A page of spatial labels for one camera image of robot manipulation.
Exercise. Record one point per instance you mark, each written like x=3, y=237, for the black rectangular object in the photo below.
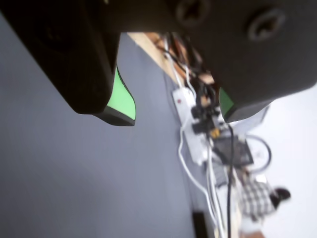
x=200, y=225

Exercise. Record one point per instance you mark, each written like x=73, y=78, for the light wooden strip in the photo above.
x=153, y=52

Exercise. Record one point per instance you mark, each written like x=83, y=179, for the black flat electronic device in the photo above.
x=237, y=153

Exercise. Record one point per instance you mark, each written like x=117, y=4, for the small black rounded object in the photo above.
x=281, y=194

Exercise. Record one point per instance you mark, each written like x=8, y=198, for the white power strip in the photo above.
x=183, y=104

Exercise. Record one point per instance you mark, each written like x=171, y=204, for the black plug cluster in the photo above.
x=200, y=114

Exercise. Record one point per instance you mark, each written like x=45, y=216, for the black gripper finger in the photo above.
x=247, y=62
x=62, y=54

